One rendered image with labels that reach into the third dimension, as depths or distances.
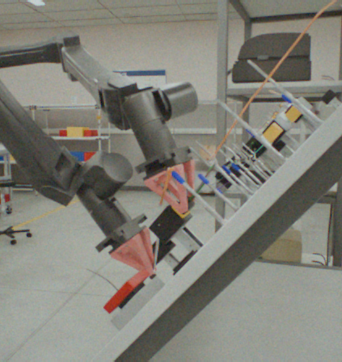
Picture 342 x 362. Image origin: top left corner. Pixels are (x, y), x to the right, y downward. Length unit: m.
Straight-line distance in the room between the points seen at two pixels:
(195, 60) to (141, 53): 1.08
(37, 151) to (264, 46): 1.19
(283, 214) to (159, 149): 0.24
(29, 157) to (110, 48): 8.12
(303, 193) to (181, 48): 7.99
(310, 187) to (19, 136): 0.43
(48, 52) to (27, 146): 0.51
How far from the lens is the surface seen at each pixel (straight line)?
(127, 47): 8.70
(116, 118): 0.75
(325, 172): 0.51
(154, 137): 0.68
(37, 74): 9.34
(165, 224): 0.70
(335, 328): 1.16
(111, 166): 0.70
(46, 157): 0.71
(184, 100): 0.72
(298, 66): 1.70
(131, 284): 0.49
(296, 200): 0.52
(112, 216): 0.74
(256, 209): 0.38
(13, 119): 0.67
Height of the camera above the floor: 1.29
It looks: 8 degrees down
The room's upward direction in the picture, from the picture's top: straight up
